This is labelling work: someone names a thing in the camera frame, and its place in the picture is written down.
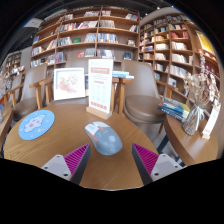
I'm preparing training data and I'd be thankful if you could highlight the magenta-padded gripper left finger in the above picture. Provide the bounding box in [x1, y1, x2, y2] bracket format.
[40, 143, 92, 186]

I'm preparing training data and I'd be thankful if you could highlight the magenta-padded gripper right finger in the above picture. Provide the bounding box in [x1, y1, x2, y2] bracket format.
[131, 142, 184, 186]

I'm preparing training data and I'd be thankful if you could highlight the grey computer mouse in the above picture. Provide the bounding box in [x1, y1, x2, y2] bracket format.
[84, 121, 124, 157]

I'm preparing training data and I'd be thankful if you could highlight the round light blue mouse pad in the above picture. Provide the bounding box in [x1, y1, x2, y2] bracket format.
[17, 109, 56, 141]

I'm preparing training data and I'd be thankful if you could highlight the round wooden side table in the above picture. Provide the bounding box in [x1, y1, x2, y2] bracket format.
[163, 113, 224, 167]
[0, 106, 14, 151]

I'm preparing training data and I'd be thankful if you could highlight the brown wooden-armed armchair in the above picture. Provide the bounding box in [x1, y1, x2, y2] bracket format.
[5, 63, 46, 122]
[117, 59, 179, 134]
[41, 57, 126, 114]

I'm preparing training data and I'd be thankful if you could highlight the stack of books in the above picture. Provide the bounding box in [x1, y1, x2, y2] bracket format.
[157, 96, 192, 124]

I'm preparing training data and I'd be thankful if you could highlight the glass vase with dried flowers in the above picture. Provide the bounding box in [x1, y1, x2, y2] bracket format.
[181, 53, 219, 137]
[0, 71, 8, 124]

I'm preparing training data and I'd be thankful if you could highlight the small white table sign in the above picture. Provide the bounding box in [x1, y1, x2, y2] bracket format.
[201, 99, 222, 140]

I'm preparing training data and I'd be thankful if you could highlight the white framed floral picture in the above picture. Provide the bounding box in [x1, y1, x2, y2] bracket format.
[53, 67, 87, 102]

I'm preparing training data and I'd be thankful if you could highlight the white sign on wooden base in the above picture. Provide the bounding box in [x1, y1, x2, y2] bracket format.
[85, 58, 115, 121]

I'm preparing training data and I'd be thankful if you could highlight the distant wooden bookshelf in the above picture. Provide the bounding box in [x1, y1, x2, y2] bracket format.
[1, 51, 26, 81]

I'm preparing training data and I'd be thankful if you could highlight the curved wooden bookshelf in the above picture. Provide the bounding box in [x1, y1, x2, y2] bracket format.
[139, 13, 221, 114]

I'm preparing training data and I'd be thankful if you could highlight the wide wooden bookshelf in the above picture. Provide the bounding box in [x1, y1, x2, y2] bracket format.
[29, 5, 141, 69]

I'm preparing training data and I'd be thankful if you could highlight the white hanging ceiling panel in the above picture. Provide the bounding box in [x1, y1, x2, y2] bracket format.
[23, 17, 44, 29]

